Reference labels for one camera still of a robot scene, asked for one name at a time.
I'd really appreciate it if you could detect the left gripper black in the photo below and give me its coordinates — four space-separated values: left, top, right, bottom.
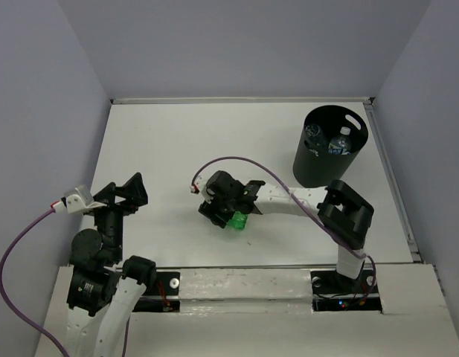
89 170 149 260

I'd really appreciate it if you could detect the green plastic bottle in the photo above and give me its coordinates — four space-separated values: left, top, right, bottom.
227 211 248 231

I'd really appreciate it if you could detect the clear bottle black cap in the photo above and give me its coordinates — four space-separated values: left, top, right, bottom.
304 123 329 150

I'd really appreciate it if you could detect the clear bottle green white label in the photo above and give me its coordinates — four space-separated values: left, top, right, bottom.
328 126 352 155

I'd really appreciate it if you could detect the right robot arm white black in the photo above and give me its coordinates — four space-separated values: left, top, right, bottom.
190 170 374 294

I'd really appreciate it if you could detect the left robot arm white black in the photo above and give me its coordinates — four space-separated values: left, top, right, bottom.
62 173 157 356

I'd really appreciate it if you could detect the black plastic bin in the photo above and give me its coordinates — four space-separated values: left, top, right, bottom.
292 105 369 187

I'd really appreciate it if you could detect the white foam front board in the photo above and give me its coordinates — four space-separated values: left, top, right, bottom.
179 268 313 315

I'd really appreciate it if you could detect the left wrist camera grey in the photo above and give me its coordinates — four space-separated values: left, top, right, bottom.
51 184 106 214

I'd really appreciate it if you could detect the aluminium table edge rail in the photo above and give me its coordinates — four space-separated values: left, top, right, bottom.
110 97 375 105

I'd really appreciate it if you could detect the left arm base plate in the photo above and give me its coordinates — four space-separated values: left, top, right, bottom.
133 270 181 313

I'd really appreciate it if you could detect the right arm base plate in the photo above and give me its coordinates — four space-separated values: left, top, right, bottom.
311 269 382 312

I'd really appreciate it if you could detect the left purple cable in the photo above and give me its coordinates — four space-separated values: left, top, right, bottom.
0 206 132 357

